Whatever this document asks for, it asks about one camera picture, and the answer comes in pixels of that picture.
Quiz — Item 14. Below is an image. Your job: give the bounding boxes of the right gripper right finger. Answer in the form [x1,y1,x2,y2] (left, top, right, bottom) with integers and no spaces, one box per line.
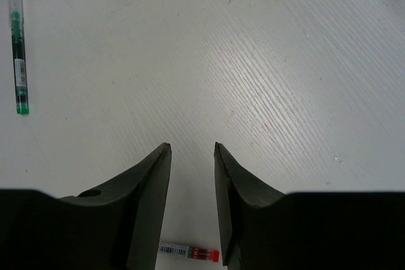
[214,142,284,269]

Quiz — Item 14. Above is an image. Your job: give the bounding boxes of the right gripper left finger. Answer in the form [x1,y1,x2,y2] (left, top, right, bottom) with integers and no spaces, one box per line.
[61,143,171,269]

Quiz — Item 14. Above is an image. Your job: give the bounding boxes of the red pen refill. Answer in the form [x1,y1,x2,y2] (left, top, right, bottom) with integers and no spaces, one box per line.
[158,242,220,263]

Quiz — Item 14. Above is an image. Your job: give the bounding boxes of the green pen refill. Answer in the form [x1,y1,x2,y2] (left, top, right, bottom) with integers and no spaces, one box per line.
[8,0,29,116]

